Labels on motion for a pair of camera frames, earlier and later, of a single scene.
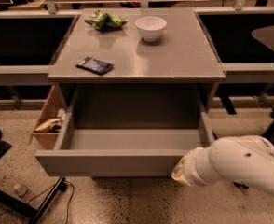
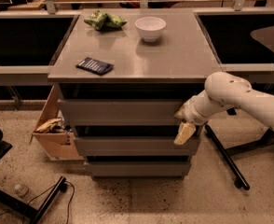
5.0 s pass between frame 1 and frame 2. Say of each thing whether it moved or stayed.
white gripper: moved
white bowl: stayed
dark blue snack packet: stayed
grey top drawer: moved
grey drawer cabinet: stayed
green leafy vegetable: stayed
